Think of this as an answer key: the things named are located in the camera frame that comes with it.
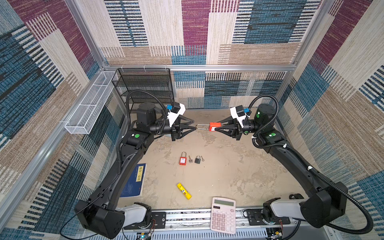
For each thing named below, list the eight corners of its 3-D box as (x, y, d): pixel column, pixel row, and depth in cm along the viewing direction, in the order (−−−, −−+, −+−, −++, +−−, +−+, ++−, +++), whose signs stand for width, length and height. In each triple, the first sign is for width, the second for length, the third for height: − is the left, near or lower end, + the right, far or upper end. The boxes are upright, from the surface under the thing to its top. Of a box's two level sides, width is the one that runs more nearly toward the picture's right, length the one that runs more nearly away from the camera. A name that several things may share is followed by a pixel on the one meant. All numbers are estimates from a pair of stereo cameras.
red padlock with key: (179, 165, 94) (178, 163, 92) (180, 153, 99) (179, 151, 97) (186, 165, 94) (186, 163, 92) (187, 153, 99) (186, 151, 97)
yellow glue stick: (176, 186, 86) (176, 185, 84) (179, 183, 87) (179, 181, 85) (189, 200, 81) (188, 199, 79) (192, 196, 82) (192, 195, 80)
